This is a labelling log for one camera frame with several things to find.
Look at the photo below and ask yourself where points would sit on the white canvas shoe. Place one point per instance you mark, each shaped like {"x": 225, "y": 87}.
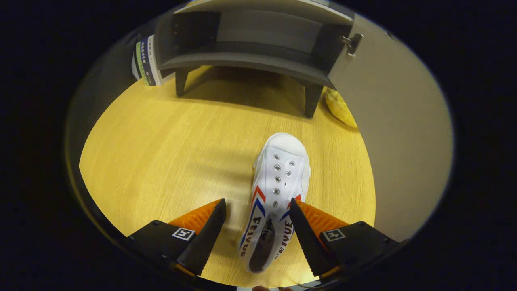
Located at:
{"x": 278, "y": 169}

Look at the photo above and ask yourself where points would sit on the dark blue book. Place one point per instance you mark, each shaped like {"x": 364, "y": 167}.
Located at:
{"x": 147, "y": 64}

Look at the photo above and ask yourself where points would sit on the yellow textured object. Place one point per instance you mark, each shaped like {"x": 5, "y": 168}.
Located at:
{"x": 341, "y": 107}

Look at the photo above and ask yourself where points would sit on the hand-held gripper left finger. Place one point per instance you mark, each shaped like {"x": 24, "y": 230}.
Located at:
{"x": 208, "y": 238}

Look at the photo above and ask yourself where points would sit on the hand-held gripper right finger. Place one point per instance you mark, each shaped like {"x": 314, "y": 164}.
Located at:
{"x": 309, "y": 242}

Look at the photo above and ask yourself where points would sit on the black backdrop cloth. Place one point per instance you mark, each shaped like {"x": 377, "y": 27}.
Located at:
{"x": 105, "y": 89}

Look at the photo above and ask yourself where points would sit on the dark grey shoe cabinet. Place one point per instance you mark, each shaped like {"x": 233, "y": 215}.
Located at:
{"x": 250, "y": 60}

